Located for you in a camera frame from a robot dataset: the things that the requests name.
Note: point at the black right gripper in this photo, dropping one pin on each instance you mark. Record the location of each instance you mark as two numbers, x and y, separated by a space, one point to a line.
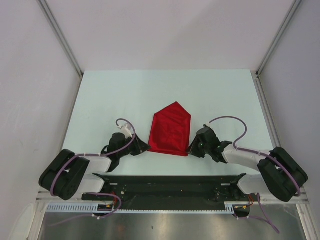
192 149

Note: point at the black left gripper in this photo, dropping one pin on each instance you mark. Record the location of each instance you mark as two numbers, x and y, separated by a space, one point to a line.
139 147

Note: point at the red cloth napkin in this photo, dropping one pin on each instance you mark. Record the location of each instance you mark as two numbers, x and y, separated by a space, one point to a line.
170 131

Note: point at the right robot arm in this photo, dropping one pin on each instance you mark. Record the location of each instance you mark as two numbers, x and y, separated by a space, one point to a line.
279 174

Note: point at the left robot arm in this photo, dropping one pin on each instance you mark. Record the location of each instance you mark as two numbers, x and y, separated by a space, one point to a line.
64 175

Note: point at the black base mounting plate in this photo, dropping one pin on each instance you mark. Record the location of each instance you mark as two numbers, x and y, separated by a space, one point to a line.
95 182

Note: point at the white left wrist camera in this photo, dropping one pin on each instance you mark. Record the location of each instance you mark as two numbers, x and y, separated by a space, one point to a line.
126 130

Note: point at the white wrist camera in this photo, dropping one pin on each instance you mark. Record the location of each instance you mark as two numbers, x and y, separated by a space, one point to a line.
208 126
126 130

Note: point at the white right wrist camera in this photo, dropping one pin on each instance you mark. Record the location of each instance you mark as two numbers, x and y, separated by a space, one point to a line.
208 126

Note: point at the white slotted cable duct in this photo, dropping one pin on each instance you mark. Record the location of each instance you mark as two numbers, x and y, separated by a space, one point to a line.
99 208

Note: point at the left aluminium frame post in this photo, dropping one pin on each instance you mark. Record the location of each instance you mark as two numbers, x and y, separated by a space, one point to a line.
52 21

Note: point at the aluminium frame post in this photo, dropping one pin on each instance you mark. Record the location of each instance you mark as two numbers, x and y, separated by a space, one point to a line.
279 35
52 21

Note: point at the right aluminium frame post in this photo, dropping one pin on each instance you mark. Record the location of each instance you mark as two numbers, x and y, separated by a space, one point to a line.
279 35

